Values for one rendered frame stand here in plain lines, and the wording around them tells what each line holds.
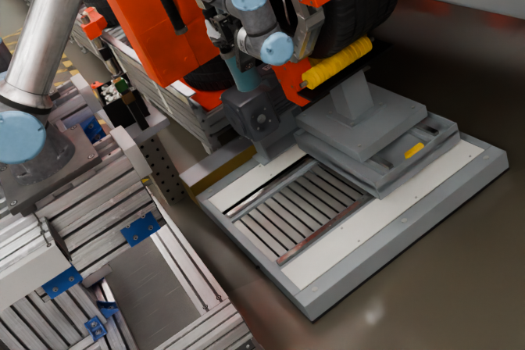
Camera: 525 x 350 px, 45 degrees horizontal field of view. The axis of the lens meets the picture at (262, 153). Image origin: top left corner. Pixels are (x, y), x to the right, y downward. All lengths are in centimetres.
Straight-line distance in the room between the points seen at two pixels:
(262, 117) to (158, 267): 65
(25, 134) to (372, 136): 121
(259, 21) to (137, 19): 89
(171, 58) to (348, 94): 64
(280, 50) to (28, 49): 52
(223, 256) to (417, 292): 73
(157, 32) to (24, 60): 103
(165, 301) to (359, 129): 86
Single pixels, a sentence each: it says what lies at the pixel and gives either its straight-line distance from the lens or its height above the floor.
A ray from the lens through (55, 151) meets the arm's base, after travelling 148.
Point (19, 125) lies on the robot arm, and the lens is 128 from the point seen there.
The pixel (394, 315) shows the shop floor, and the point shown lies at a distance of 188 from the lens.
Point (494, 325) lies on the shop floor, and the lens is 181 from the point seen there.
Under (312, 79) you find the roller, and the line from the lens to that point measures 195.
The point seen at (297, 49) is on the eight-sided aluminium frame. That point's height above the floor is 64.
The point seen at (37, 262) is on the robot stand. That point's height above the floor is 72.
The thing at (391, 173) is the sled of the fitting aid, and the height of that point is 16.
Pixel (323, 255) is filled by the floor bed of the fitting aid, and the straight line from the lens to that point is 200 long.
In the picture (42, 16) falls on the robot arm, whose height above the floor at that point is 116.
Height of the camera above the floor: 145
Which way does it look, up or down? 33 degrees down
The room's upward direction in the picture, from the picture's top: 25 degrees counter-clockwise
